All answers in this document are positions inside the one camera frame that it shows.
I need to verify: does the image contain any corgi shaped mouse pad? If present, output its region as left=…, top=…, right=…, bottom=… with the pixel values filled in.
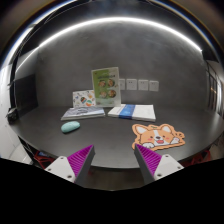
left=132, top=124, right=185, bottom=151

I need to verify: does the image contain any white wall socket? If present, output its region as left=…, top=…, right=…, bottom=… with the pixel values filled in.
left=126, top=79, right=137, bottom=90
left=119, top=79, right=125, bottom=90
left=138, top=80, right=149, bottom=91
left=149, top=81, right=159, bottom=92

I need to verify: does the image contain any red stool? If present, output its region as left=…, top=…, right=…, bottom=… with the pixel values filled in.
left=182, top=150, right=211, bottom=167
left=34, top=151, right=54, bottom=169

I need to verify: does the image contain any white blue lying book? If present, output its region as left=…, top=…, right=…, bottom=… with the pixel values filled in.
left=108, top=104, right=156, bottom=122

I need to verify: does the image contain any grey flat lying book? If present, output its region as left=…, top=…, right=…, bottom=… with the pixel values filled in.
left=61, top=107, right=105, bottom=121

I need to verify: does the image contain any black monitor screen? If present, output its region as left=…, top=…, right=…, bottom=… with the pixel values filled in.
left=15, top=74, right=38, bottom=117

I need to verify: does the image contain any green cover standing book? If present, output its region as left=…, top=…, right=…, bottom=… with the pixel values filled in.
left=91, top=67, right=121, bottom=107

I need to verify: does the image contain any red stool left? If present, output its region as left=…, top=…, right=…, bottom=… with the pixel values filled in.
left=34, top=151, right=54, bottom=169

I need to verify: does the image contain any mint green computer mouse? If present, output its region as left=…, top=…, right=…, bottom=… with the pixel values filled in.
left=61, top=121, right=80, bottom=133

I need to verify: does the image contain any red stool right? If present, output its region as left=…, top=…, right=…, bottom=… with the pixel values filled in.
left=182, top=150, right=211, bottom=167

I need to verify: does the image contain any small colourful picture book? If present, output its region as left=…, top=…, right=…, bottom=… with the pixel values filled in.
left=73, top=90, right=96, bottom=107

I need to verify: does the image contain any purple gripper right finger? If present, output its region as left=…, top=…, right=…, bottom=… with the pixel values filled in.
left=134, top=144, right=183, bottom=184

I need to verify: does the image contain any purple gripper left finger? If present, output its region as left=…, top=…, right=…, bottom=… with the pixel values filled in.
left=46, top=145, right=95, bottom=183

